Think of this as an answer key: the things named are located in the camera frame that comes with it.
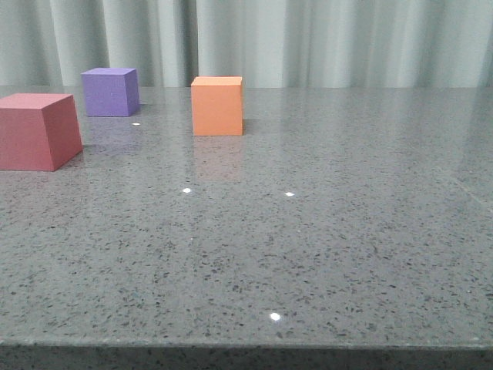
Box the orange foam cube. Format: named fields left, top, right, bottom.
left=191, top=76, right=243, bottom=136

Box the purple foam cube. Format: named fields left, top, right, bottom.
left=81, top=68, right=140, bottom=116

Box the red foam cube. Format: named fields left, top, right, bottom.
left=1, top=93, right=82, bottom=171

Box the pale green curtain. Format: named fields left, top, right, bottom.
left=1, top=1, right=492, bottom=88

